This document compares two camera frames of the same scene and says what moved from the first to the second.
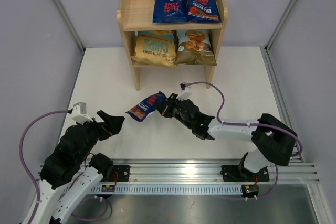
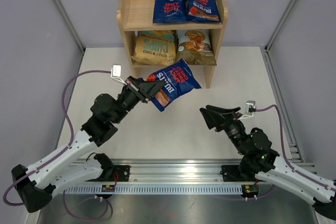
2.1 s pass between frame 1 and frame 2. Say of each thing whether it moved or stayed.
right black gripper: moved
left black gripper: moved
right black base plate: stayed
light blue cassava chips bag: stayed
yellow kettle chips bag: stayed
